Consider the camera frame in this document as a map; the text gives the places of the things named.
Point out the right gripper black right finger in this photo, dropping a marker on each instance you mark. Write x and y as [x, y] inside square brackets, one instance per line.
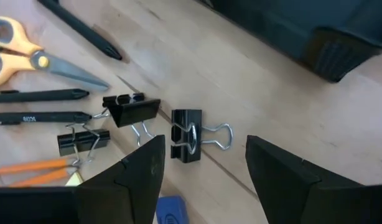
[281, 186]

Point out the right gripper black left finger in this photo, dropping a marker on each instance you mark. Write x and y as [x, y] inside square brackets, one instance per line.
[138, 186]

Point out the blue eraser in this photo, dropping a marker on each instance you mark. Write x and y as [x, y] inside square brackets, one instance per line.
[172, 211]

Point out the yellow sticky note pad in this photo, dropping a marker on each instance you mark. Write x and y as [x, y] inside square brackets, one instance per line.
[74, 182]

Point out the black binder clip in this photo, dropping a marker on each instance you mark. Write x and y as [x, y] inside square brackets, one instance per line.
[181, 124]
[64, 143]
[135, 112]

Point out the orange pencil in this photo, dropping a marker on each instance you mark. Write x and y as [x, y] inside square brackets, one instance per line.
[29, 166]
[44, 178]

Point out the black pen with white print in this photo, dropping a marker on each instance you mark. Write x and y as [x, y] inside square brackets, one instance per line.
[48, 117]

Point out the plain black pen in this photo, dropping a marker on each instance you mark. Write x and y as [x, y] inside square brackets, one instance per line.
[38, 96]
[85, 31]

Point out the black mesh desk organizer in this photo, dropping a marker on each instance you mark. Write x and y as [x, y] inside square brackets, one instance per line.
[303, 31]

